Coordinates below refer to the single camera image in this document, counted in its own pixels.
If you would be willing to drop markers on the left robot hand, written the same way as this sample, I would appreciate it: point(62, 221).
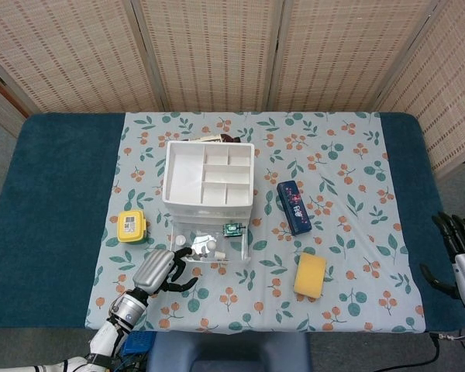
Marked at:
point(153, 269)

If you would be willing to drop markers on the small green circuit board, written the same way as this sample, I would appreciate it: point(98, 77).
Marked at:
point(232, 229)

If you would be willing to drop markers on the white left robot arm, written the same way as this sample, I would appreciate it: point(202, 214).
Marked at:
point(116, 325)

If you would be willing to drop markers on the blue padded robot base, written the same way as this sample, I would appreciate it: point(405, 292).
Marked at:
point(224, 352)

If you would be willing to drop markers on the yellow small box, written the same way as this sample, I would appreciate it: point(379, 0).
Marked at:
point(131, 226)

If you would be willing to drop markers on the white drawer organizer box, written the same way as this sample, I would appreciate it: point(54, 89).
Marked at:
point(186, 174)

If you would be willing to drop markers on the small white round cap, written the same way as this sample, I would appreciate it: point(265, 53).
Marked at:
point(181, 240)

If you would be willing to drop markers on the small white ball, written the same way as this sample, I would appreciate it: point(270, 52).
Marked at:
point(211, 245)

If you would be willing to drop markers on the small white cylinder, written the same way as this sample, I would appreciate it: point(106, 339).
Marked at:
point(219, 255)

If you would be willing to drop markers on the blue plastic basket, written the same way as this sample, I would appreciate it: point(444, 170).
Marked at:
point(141, 343)

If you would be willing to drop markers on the teal velvet table cover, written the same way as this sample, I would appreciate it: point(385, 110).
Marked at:
point(54, 213)

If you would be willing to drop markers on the floral fruit print tablecloth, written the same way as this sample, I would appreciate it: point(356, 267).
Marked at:
point(333, 232)

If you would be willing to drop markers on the brown bottle white label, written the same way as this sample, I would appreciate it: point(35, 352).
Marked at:
point(217, 138)

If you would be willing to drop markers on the dark blue patterned case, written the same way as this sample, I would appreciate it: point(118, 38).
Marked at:
point(294, 207)

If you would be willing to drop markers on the yellow sponge green backing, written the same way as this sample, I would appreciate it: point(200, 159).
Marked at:
point(310, 275)

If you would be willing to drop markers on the woven bamboo folding screen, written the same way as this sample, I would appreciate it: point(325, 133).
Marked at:
point(217, 50)

